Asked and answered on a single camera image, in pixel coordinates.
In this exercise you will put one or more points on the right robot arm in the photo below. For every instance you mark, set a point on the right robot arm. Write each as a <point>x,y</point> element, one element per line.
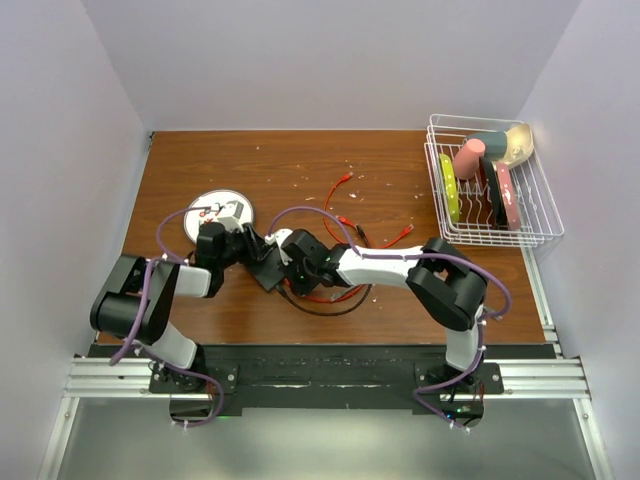
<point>439,276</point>

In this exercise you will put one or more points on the pink plate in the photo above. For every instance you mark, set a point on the pink plate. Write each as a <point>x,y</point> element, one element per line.
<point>509,199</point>

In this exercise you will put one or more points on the black network switch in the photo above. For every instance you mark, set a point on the black network switch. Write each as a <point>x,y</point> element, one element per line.
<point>266,267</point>

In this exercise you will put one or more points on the yellow-green plate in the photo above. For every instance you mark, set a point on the yellow-green plate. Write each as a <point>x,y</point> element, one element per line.
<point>450,186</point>

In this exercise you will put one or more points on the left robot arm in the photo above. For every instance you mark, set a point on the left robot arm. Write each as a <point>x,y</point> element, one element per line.
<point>135,301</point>

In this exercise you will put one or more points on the aluminium frame rail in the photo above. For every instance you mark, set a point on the aluminium frame rail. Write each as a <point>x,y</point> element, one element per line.
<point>522,379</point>

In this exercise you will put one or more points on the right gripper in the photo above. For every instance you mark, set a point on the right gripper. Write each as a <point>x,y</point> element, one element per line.
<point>299,286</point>

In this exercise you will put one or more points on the beige bowl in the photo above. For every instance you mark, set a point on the beige bowl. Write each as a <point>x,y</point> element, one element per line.
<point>520,145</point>

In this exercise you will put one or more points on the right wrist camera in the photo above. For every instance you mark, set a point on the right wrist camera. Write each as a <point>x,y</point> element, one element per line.
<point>276,240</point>

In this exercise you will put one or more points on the pink cup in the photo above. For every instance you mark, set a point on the pink cup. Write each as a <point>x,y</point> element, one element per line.
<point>466,161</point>

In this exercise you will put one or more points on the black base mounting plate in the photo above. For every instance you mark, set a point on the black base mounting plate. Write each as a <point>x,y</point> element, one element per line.
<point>340,377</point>

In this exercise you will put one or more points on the white wire dish rack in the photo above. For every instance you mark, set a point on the white wire dish rack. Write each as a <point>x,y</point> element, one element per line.
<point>540,218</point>

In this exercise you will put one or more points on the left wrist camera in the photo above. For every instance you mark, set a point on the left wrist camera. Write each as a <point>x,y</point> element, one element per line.
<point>233,215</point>

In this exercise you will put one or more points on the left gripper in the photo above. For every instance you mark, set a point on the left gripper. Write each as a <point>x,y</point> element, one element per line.
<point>255,248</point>

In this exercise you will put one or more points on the dark green cup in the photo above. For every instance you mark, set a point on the dark green cup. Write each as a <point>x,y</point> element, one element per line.
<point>495,143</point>

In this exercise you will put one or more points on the white round patterned plate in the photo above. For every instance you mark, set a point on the white round patterned plate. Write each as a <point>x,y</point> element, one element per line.
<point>205,208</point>

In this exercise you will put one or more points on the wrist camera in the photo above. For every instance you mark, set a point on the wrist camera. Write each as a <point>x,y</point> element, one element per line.
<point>233,215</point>
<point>276,240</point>

